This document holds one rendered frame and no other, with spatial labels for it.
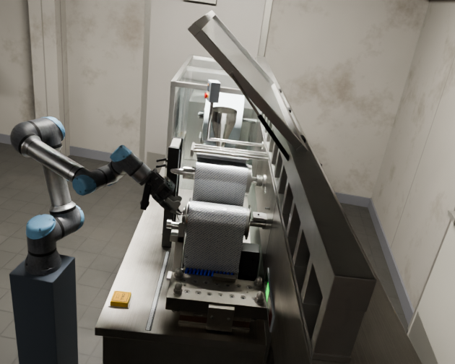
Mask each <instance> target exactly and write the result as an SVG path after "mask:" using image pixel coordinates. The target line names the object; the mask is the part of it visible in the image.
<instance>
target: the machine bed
mask: <svg viewBox="0 0 455 364"><path fill-rule="evenodd" d="M178 195H179V196H181V197H182V200H181V205H180V207H179V208H180V210H181V211H183V207H184V206H186V205H187V202H188V201H189V198H191V201H192V198H193V190H189V189H183V188H179V189H178ZM163 215H164V208H162V207H161V206H160V205H159V204H158V203H157V202H156V201H155V200H154V199H153V198H152V195H151V194H150V196H149V206H148V208H147V209H146V210H144V211H143V213H142V216H141V219H140V221H139V224H138V225H137V228H136V230H135V233H134V236H133V238H132V239H131V242H130V244H129V247H128V250H127V252H126V255H125V257H124V259H123V261H122V264H121V267H120V269H119V271H118V274H117V276H116V278H115V281H114V283H113V286H112V288H111V290H110V293H109V295H108V298H107V300H106V302H105V305H104V307H103V309H102V312H101V314H100V317H99V319H98V321H97V324H96V326H95V335H97V336H104V337H118V338H124V339H138V340H145V341H153V342H167V343H173V344H181V345H194V346H202V347H215V348H222V349H230V350H243V351H251V352H265V351H266V347H267V341H266V333H265V325H264V320H261V319H258V320H257V321H251V322H250V330H243V329H231V332H229V331H216V330H208V329H206V326H202V325H195V324H182V323H178V320H179V316H180V315H179V312H180V311H179V312H177V313H174V312H172V310H166V309H165V304H166V296H167V293H168V287H169V283H170V280H167V276H168V272H172V271H173V259H174V250H175V242H172V246H171V248H168V247H162V236H163V235H162V233H163ZM166 251H170V256H169V259H168V265H167V268H166V271H165V276H164V280H163V283H162V288H161V291H160V297H159V300H158V303H157V308H156V311H155V317H154V321H153V324H152V329H151V331H146V330H145V329H146V325H147V321H148V318H149V314H150V310H151V307H152V301H153V299H154V296H155V291H156V288H157V283H158V280H159V276H160V272H161V269H162V265H163V261H164V258H165V252H166ZM115 290H117V291H124V292H130V293H131V294H132V295H133V297H132V299H131V303H130V306H129V309H126V308H113V307H108V306H109V303H110V301H111V298H112V296H113V294H114V291H115Z"/></svg>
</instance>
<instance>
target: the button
mask: <svg viewBox="0 0 455 364"><path fill-rule="evenodd" d="M130 298H131V292H124V291H117V290H115V291H114V294H113V297H112V298H111V301H110V305H111V306H120V307H128V304H129V301H130Z"/></svg>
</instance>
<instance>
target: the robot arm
mask: <svg viewBox="0 0 455 364"><path fill-rule="evenodd" d="M65 135H66V133H65V129H64V127H63V125H62V123H61V122H60V121H59V120H58V119H57V118H54V117H51V116H49V117H42V118H38V119H34V120H31V121H24V122H21V123H19V124H17V125H16V126H15V127H14V128H13V129H12V132H11V134H10V140H11V143H12V146H13V148H15V149H16V151H17V152H18V153H20V154H21V155H23V156H25V157H31V158H32V159H34V160H36V161H38V162H39V163H41V165H42V168H43V173H44V176H45V182H46V185H47V188H48V193H49V196H50V200H51V207H50V208H49V212H50V214H43V215H37V216H35V217H33V218H31V219H30V220H29V221H28V222H27V225H26V236H27V249H28V253H27V257H26V260H25V270H26V272H28V273H29V274H33V275H38V276H40V275H47V274H51V273H54V272H55V271H57V270H58V269H59V268H60V267H61V257H60V256H59V253H58V251H57V249H56V241H58V240H60V239H62V238H64V237H66V236H67V235H69V234H71V233H74V232H76V231H77V230H78V229H80V228H81V227H82V226H83V224H84V221H85V217H84V214H83V211H82V210H81V208H80V207H78V206H77V205H76V204H75V203H74V202H72V201H71V197H70V194H69V188H68V185H67V181H66V180H68V181H70V182H71V183H72V186H73V189H74V190H75V191H76V193H77V194H79V195H82V196H84V195H86V194H91V193H92V192H94V191H96V190H98V189H101V188H102V187H105V186H112V185H113V184H115V183H116V182H117V181H118V180H119V179H120V178H122V177H123V176H124V175H125V174H126V173H127V174H128V175H129V176H130V177H132V178H133V179H134V180H135V181H136V182H137V183H139V184H140V185H141V186H143V185H144V184H145V185H144V192H143V197H142V200H141V202H140V204H141V208H140V209H143V210H146V209H147V208H148V206H149V205H150V202H149V199H150V194H151V195H152V198H153V199H154V200H155V201H156V202H157V203H158V204H159V205H160V206H161V207H162V208H164V209H166V210H167V211H169V212H171V213H173V214H176V215H181V213H180V212H181V210H180V208H179V207H180V205H181V200H182V197H181V196H173V195H171V194H172V193H173V191H174V188H175V184H174V182H172V181H171V180H170V179H169V178H168V177H167V176H166V177H165V176H164V177H165V178H163V177H162V176H161V175H160V174H159V173H158V172H157V169H156V168H155V169H153V170H150V168H148V167H147V166H146V165H145V164H144V163H143V162H142V161H141V160H140V159H139V158H138V157H137V156H136V155H135V154H134V153H133V152H132V151H131V150H130V149H128V148H127V147H125V146H124V145H120V146H119V147H118V148H117V149H116V150H115V151H114V152H113V153H112V154H111V155H110V159H112V161H111V162H109V163H108V164H107V165H105V166H103V167H101V168H98V169H95V170H92V171H90V170H88V169H86V168H85V167H83V166H81V165H80V164H78V163H77V162H75V161H73V160H72V159H70V158H68V157H67V156H65V155H63V154H61V153H60V149H61V148H62V143H61V141H62V140H63V139H64V138H65Z"/></svg>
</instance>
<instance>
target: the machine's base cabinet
mask: <svg viewBox="0 0 455 364"><path fill-rule="evenodd" d="M264 355H265V352H251V351H243V350H230V349H222V348H215V347H202V346H194V345H187V344H173V343H167V342H153V341H145V340H138V339H124V338H118V337H104V336H103V364H263V361H264Z"/></svg>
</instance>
